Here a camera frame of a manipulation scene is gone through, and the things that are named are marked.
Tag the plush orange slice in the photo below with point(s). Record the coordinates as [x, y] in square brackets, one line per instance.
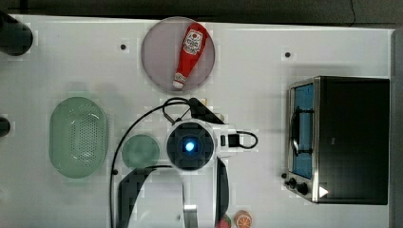
[243, 219]

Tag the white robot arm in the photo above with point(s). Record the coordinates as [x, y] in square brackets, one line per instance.
[190, 191]

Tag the black cylinder upper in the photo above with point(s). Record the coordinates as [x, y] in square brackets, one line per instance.
[15, 37]

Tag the red plush ketchup bottle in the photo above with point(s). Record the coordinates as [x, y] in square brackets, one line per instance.
[193, 45]

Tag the green metal cup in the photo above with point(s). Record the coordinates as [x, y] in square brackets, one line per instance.
[140, 151]

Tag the plush strawberry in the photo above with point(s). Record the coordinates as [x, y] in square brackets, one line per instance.
[225, 222]

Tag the black toaster oven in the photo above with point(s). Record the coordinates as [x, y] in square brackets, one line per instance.
[338, 143]

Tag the black cylinder lower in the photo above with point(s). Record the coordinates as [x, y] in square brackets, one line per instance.
[4, 127]

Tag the grey round plate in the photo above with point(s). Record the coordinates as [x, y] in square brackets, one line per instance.
[161, 50]

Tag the green perforated colander basket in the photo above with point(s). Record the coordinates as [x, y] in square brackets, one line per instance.
[77, 137]

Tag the black cylinder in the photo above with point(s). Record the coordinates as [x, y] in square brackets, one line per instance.
[15, 37]
[4, 127]

